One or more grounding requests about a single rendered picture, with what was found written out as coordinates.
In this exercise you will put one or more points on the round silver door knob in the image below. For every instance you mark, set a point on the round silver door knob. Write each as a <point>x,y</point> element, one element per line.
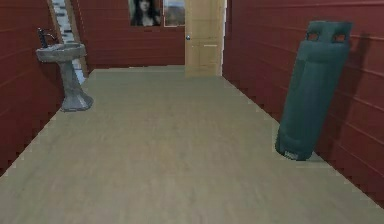
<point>188,37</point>

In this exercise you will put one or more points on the light wooden room door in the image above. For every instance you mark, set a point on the light wooden room door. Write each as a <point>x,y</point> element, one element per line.
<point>204,36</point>

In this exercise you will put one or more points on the framed landscape picture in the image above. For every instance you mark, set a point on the framed landscape picture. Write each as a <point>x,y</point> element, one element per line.
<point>174,12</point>

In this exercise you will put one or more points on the framed portrait of woman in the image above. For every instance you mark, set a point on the framed portrait of woman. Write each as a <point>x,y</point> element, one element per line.
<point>144,12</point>

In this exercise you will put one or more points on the dark green gas cylinder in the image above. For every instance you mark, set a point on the dark green gas cylinder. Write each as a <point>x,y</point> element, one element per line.
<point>311,93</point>

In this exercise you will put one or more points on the black sink faucet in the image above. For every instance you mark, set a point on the black sink faucet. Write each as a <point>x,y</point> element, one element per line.
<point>42,36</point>

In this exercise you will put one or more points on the grey pedestal sink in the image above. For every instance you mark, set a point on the grey pedestal sink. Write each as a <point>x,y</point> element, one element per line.
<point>68,66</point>

